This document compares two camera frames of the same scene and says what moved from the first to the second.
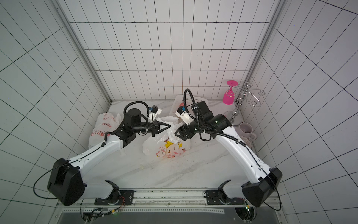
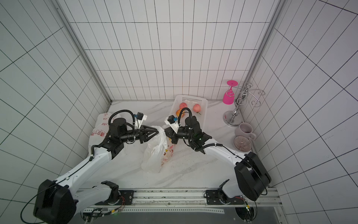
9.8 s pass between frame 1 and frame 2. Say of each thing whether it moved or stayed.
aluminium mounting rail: stayed
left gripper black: moved
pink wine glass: stayed
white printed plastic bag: moved
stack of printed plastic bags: stayed
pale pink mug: stayed
